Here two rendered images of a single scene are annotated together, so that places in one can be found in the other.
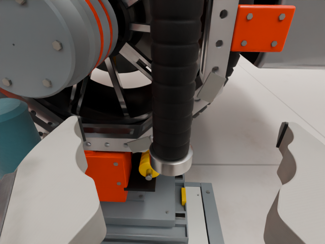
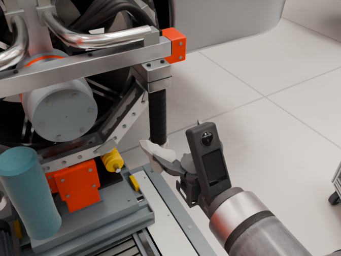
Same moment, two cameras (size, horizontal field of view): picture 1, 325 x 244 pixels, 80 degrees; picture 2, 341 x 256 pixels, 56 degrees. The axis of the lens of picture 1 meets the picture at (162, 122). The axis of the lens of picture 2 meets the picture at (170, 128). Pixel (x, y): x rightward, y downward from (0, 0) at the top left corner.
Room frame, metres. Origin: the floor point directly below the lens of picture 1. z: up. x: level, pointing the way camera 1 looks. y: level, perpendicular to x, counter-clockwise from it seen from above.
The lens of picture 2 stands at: (-0.31, 0.24, 1.23)
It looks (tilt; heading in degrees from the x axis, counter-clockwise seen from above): 40 degrees down; 329
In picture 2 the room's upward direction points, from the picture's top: straight up
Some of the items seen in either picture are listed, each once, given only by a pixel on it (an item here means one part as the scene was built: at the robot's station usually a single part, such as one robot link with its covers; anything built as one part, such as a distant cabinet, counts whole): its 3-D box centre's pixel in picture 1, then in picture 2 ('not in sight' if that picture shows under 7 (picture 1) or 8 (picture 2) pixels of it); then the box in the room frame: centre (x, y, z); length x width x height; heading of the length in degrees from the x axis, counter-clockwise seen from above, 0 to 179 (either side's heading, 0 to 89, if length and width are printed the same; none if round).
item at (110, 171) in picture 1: (111, 160); (73, 172); (0.43, 0.15, 0.48); 0.16 x 0.12 x 0.17; 178
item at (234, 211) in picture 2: not in sight; (240, 218); (-0.12, 0.00, 0.81); 0.10 x 0.05 x 0.09; 88
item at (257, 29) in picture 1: (254, 27); (165, 46); (0.39, -0.16, 0.85); 0.09 x 0.08 x 0.07; 88
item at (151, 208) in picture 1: (125, 168); (72, 179); (0.56, 0.15, 0.32); 0.40 x 0.30 x 0.28; 88
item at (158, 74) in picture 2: not in sight; (149, 68); (0.18, -0.01, 0.93); 0.09 x 0.05 x 0.05; 178
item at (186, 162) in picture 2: not in sight; (208, 186); (-0.04, 0.00, 0.80); 0.12 x 0.08 x 0.09; 178
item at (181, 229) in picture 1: (129, 198); (81, 209); (0.56, 0.14, 0.13); 0.50 x 0.36 x 0.10; 88
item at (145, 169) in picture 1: (153, 142); (102, 141); (0.49, 0.03, 0.51); 0.29 x 0.06 x 0.06; 178
